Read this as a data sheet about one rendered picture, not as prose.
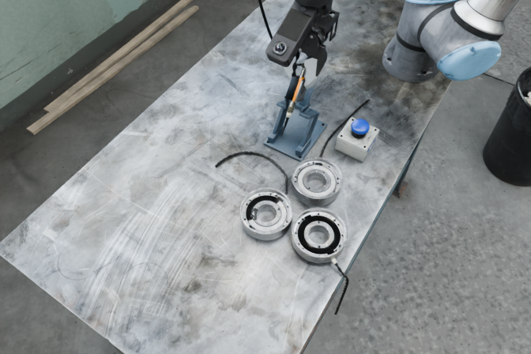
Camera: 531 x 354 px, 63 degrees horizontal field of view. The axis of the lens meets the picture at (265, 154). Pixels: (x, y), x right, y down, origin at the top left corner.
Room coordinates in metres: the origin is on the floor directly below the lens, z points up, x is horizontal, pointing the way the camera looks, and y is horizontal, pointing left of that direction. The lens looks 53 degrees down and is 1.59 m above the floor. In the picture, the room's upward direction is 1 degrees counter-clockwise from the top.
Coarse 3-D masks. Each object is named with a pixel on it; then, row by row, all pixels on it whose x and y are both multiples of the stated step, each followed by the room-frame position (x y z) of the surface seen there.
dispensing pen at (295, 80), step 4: (304, 68) 0.66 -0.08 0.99; (304, 72) 0.66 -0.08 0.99; (296, 76) 0.66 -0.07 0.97; (300, 76) 0.66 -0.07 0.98; (292, 80) 0.65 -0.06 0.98; (296, 80) 0.64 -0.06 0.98; (292, 84) 0.64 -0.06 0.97; (296, 84) 0.64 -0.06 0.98; (288, 88) 0.64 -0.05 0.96; (292, 88) 0.63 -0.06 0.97; (288, 92) 0.63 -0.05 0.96; (292, 92) 0.63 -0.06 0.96; (284, 96) 0.63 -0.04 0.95; (288, 96) 0.63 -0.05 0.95; (292, 96) 0.62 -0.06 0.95; (292, 104) 0.63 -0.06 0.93; (288, 108) 0.62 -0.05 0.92; (292, 108) 0.62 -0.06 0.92; (288, 112) 0.62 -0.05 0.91; (288, 116) 0.61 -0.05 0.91; (284, 124) 0.61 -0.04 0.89; (284, 128) 0.60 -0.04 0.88
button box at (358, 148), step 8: (352, 120) 0.65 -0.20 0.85; (344, 128) 0.63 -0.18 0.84; (376, 128) 0.63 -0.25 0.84; (344, 136) 0.61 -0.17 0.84; (352, 136) 0.61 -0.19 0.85; (360, 136) 0.60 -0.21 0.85; (368, 136) 0.61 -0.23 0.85; (376, 136) 0.62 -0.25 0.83; (336, 144) 0.61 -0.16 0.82; (344, 144) 0.60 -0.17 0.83; (352, 144) 0.59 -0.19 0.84; (360, 144) 0.59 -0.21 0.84; (368, 144) 0.59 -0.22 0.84; (344, 152) 0.59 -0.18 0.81; (352, 152) 0.58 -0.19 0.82; (360, 152) 0.57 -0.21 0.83; (368, 152) 0.59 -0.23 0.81; (360, 160) 0.57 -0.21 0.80
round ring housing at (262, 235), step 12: (252, 192) 0.47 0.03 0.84; (264, 192) 0.48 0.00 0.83; (276, 192) 0.47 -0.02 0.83; (264, 204) 0.45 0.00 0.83; (276, 204) 0.45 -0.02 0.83; (288, 204) 0.45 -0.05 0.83; (240, 216) 0.41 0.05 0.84; (276, 216) 0.42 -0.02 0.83; (288, 216) 0.42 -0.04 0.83; (288, 228) 0.40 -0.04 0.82
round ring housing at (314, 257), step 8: (312, 208) 0.43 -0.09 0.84; (320, 208) 0.43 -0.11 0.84; (304, 216) 0.42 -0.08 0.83; (328, 216) 0.42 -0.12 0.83; (336, 216) 0.41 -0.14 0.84; (296, 224) 0.40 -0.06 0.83; (312, 224) 0.40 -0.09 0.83; (320, 224) 0.40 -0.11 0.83; (328, 224) 0.40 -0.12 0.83; (344, 224) 0.39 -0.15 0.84; (296, 232) 0.38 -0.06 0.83; (304, 232) 0.38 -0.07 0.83; (312, 232) 0.40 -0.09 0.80; (328, 232) 0.39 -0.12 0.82; (344, 232) 0.38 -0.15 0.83; (296, 240) 0.37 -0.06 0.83; (328, 240) 0.37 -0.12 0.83; (344, 240) 0.37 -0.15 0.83; (296, 248) 0.35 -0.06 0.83; (304, 248) 0.35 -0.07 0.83; (336, 248) 0.35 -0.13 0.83; (304, 256) 0.34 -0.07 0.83; (312, 256) 0.33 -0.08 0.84; (320, 256) 0.33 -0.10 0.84; (328, 256) 0.33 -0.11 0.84; (336, 256) 0.34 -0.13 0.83
